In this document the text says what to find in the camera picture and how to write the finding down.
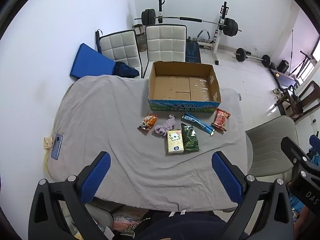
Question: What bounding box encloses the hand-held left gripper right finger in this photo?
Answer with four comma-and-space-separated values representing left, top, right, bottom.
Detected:
211, 151, 293, 240

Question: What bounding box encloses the dark wooden chair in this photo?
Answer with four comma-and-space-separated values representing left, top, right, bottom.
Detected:
274, 80, 320, 123

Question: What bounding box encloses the black treadmill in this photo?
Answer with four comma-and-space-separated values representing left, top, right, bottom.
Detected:
269, 67, 300, 89

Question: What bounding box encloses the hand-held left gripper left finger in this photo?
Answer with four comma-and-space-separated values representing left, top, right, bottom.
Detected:
28, 151, 112, 240

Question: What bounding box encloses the yellow tissue pack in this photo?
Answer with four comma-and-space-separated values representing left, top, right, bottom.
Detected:
166, 129, 185, 155

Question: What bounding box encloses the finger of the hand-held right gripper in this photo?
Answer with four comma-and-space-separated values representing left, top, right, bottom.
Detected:
280, 136, 320, 180
309, 134, 320, 164

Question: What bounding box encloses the blue smartphone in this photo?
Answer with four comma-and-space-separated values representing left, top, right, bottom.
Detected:
51, 134, 63, 160

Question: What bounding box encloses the cardboard box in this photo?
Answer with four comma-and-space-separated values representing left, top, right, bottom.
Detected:
147, 61, 222, 113

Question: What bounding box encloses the red snack packet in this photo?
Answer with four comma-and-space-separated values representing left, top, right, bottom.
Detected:
211, 108, 231, 132

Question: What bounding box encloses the grey table cloth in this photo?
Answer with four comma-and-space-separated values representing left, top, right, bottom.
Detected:
46, 75, 253, 212

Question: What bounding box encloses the black box speaker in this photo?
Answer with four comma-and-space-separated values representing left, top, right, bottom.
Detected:
277, 60, 290, 74

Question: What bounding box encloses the black weight bench pad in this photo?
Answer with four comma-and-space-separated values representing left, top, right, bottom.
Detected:
185, 38, 202, 63

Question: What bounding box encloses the person's dark navy clothing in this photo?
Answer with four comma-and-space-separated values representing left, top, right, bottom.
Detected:
135, 210, 249, 240

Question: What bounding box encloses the short barbell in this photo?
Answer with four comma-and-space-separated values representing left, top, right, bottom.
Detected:
235, 47, 272, 68

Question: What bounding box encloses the orange snack packet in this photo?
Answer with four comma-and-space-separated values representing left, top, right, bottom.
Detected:
137, 114, 159, 131

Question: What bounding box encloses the long barbell with black plates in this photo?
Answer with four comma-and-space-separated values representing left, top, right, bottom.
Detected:
134, 9, 242, 37

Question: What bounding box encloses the beige office chair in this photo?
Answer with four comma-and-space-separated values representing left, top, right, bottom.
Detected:
245, 116, 299, 180

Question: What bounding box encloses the blue folded mat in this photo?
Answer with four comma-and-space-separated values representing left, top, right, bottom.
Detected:
69, 44, 117, 81

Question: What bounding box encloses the white barbell rack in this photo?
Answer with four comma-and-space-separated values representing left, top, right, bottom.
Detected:
157, 0, 229, 65

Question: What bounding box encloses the dark blue cloth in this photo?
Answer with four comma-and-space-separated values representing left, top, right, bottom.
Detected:
112, 61, 140, 78

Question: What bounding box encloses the pink folded cloth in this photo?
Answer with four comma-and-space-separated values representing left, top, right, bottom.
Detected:
112, 211, 148, 236

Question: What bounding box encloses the dark green packet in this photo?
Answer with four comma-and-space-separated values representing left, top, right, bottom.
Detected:
180, 122, 201, 152

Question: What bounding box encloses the white quilted chair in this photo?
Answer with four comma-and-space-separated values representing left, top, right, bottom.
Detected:
142, 24, 187, 79
95, 29, 143, 79

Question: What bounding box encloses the long blue packet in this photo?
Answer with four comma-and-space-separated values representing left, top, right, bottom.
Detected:
181, 112, 215, 137

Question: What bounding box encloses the purple sock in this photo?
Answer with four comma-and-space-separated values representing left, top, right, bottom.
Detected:
154, 114, 176, 137

